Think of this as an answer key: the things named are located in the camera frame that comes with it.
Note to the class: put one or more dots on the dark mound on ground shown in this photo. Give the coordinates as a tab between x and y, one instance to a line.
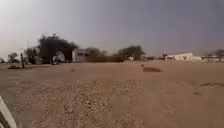
151	69

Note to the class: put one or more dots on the dark post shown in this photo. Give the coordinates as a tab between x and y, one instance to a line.
22	61

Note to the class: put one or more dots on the broad green tree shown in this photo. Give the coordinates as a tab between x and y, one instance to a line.
131	52

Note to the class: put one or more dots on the long white building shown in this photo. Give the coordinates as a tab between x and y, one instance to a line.
183	57

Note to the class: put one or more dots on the distant trees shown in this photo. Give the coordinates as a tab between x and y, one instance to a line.
218	53

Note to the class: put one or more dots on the low bushy trees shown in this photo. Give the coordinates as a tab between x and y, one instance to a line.
96	55

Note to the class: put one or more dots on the large dark tree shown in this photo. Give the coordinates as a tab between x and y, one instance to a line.
53	46

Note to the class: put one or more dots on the small white building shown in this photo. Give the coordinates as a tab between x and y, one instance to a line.
79	56

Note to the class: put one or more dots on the small tree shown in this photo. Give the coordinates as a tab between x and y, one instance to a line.
13	57

